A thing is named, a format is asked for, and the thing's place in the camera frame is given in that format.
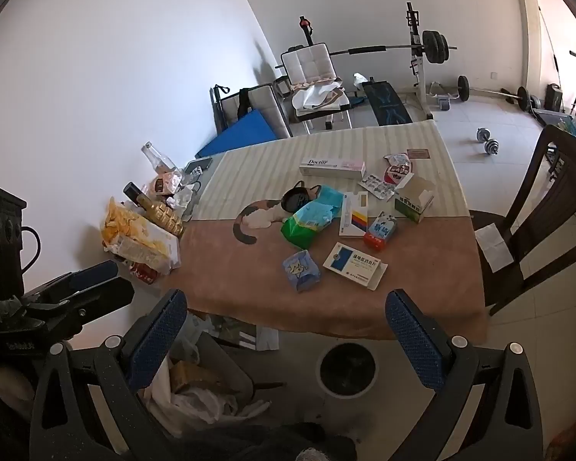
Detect dark wooden chair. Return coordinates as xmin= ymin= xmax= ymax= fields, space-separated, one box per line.
xmin=468 ymin=125 xmax=576 ymax=318

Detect folded white padded bench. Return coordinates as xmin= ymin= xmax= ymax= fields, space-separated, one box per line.
xmin=210 ymin=83 xmax=291 ymax=141

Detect silver blister pack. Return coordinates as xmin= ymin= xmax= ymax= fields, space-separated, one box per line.
xmin=358 ymin=174 xmax=396 ymax=202

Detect yellow chips bag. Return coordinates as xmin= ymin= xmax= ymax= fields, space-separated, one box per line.
xmin=101 ymin=197 xmax=181 ymax=270

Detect green white medicine box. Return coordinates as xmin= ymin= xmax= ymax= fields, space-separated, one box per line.
xmin=394 ymin=175 xmax=435 ymax=224

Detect black face mask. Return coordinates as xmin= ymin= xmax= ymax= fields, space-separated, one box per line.
xmin=281 ymin=180 xmax=323 ymax=213

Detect white rainbow striped box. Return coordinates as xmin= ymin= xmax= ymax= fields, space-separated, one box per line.
xmin=338 ymin=191 xmax=370 ymax=239

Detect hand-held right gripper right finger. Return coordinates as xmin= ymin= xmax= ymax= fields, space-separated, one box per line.
xmin=385 ymin=289 xmax=543 ymax=461

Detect blue exercise mat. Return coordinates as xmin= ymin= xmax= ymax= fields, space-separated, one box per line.
xmin=194 ymin=108 xmax=275 ymax=159

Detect red white snack packet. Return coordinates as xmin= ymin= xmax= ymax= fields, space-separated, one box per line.
xmin=383 ymin=153 xmax=414 ymax=184

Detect white plastic bag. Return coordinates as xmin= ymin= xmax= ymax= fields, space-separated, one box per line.
xmin=143 ymin=314 xmax=272 ymax=439

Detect long white toothpaste box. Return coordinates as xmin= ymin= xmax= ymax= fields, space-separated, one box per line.
xmin=300 ymin=156 xmax=367 ymax=180

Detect crumpled clear wrappers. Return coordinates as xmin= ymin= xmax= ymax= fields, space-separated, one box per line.
xmin=146 ymin=168 xmax=196 ymax=214

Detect white round trash bin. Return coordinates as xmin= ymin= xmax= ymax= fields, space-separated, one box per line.
xmin=316 ymin=343 xmax=380 ymax=399

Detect barbell with black plates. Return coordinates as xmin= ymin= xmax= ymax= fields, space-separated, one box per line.
xmin=456 ymin=75 xmax=541 ymax=114

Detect white blue medicine box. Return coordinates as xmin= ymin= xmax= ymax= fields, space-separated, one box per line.
xmin=323 ymin=242 xmax=389 ymax=292

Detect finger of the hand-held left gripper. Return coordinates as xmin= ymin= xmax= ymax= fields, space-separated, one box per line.
xmin=38 ymin=276 xmax=135 ymax=330
xmin=24 ymin=260 xmax=121 ymax=301

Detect black sit-up bench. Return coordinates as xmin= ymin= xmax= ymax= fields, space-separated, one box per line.
xmin=362 ymin=78 xmax=414 ymax=126

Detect gold glass bottle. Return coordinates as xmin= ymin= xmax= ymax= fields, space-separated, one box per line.
xmin=123 ymin=181 xmax=184 ymax=239

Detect chrome dumbbell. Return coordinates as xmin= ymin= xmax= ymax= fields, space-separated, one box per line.
xmin=475 ymin=127 xmax=500 ymax=156

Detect barbell weight bench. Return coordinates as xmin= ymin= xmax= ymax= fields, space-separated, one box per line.
xmin=329 ymin=2 xmax=458 ymax=121

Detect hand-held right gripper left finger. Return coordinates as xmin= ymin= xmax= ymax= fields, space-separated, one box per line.
xmin=29 ymin=289 xmax=188 ymax=461

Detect blue patterned packet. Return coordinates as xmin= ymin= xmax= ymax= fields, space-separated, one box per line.
xmin=282 ymin=250 xmax=322 ymax=294

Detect green blue tissue packet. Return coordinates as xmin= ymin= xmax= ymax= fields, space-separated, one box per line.
xmin=281 ymin=185 xmax=344 ymax=251

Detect white paper sheet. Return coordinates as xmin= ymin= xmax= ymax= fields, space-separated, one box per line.
xmin=474 ymin=223 xmax=515 ymax=275

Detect blue red small packet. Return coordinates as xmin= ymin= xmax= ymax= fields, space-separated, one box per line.
xmin=363 ymin=211 xmax=397 ymax=251

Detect black bag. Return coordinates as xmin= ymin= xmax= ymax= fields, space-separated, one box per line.
xmin=545 ymin=83 xmax=565 ymax=111

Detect clear glass bottle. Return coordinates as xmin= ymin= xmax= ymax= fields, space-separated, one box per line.
xmin=141 ymin=141 xmax=178 ymax=174

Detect white padded workout chair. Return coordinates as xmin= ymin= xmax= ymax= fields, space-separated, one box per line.
xmin=275 ymin=42 xmax=352 ymax=134

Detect black cable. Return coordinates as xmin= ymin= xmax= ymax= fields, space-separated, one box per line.
xmin=21 ymin=225 xmax=42 ymax=270

